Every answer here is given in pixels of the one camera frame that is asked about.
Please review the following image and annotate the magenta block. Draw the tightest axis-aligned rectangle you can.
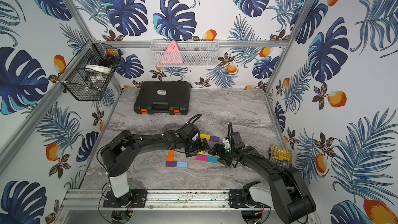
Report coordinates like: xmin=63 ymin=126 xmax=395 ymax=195
xmin=196 ymin=154 xmax=208 ymax=162

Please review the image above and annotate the teal block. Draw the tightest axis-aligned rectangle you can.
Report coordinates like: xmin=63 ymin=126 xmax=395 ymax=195
xmin=206 ymin=156 xmax=218 ymax=163

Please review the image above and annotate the short yellow block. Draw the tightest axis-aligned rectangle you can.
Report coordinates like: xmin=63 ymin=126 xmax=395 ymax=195
xmin=200 ymin=134 xmax=210 ymax=141

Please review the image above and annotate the light blue block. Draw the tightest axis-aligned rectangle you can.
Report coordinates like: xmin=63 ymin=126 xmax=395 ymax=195
xmin=176 ymin=162 xmax=188 ymax=168

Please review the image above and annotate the purple short block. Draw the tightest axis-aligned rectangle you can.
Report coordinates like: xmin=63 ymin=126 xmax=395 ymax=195
xmin=209 ymin=136 xmax=220 ymax=143

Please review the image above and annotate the orange block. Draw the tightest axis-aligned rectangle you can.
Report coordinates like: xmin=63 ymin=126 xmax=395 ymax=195
xmin=168 ymin=150 xmax=174 ymax=161

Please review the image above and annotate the dark purple block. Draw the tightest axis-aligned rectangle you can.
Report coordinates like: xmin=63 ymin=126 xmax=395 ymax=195
xmin=166 ymin=161 xmax=178 ymax=168

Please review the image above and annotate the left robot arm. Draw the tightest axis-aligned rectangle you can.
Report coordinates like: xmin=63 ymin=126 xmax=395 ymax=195
xmin=99 ymin=127 xmax=209 ymax=199

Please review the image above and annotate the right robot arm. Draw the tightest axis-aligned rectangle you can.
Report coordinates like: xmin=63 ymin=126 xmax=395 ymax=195
xmin=208 ymin=144 xmax=317 ymax=224

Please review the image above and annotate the yellow screwdriver bit set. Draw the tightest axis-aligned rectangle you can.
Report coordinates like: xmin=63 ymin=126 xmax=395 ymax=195
xmin=269 ymin=145 xmax=292 ymax=168

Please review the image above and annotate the black plastic tool case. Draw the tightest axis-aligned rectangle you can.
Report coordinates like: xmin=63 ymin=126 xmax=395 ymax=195
xmin=133 ymin=81 xmax=191 ymax=115

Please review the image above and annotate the pink triangle item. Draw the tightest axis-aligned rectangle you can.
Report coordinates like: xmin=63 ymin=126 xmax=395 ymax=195
xmin=161 ymin=40 xmax=183 ymax=65

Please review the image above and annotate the white roll in basket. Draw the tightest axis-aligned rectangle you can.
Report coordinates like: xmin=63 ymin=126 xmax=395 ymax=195
xmin=85 ymin=64 xmax=111 ymax=75

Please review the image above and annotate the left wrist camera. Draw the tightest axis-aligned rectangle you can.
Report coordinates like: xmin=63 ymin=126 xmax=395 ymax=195
xmin=178 ymin=123 xmax=200 ymax=140

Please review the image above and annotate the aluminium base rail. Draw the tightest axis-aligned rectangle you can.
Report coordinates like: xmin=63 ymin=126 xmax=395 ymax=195
xmin=61 ymin=185 xmax=274 ymax=211

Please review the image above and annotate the black wire basket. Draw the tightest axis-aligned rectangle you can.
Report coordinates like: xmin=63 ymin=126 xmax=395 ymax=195
xmin=57 ymin=39 xmax=123 ymax=101

